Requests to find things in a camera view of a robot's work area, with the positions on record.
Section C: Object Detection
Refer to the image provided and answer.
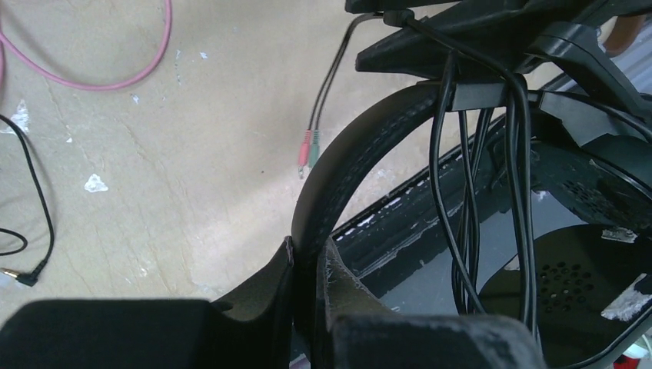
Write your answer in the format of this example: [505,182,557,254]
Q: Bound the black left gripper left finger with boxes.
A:
[1,238,294,368]

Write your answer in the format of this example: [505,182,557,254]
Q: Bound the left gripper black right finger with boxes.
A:
[311,240,546,368]

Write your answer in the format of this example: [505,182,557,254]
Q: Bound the red black headphones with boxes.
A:
[613,355,642,369]

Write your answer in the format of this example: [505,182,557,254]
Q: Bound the pink headphones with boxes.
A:
[1,1,173,91]

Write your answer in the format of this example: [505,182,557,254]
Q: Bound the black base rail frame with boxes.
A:
[332,82,651,307]

